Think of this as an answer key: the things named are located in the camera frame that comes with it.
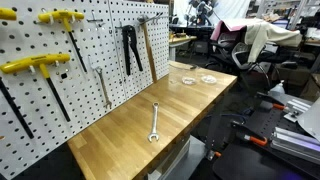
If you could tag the long aluminium extrusion bars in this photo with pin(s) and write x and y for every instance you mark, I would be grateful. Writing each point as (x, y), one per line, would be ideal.
(293, 145)

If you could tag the slim silver combination wrench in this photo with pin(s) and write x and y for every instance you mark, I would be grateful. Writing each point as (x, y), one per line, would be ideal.
(103, 88)

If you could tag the white perforated pegboard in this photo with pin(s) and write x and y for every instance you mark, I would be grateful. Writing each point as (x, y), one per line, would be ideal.
(83, 100)

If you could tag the large silver combination wrench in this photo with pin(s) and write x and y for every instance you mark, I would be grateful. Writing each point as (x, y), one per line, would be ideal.
(154, 121)

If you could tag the cardboard box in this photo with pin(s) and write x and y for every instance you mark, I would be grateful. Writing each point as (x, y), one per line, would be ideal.
(313, 88)

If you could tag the large clear plastic container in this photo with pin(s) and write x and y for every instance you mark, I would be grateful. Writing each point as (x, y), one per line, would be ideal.
(176, 71)

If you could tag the wooden background desk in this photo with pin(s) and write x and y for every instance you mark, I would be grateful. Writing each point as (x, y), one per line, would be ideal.
(180, 40)

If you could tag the dark background robot equipment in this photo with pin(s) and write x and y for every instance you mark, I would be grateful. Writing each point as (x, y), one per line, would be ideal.
(201, 11)

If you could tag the black hand pliers tool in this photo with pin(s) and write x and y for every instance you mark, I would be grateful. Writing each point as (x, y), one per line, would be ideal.
(127, 46)

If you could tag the black mesh office chair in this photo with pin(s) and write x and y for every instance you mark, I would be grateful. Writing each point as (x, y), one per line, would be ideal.
(233, 50)

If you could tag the grey metal sheet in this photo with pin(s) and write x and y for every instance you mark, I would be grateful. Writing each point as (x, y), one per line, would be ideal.
(311, 121)

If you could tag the cream jacket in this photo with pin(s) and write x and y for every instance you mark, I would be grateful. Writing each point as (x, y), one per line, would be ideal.
(263, 35)

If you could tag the silver double pegboard hook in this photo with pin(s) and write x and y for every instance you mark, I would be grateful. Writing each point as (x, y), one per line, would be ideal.
(156, 17)

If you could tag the short aluminium extrusion block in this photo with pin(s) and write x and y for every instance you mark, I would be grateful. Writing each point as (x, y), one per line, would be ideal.
(296, 108)

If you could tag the black optical breadboard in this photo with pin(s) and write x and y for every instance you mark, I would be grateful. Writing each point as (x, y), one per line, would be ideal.
(253, 163)

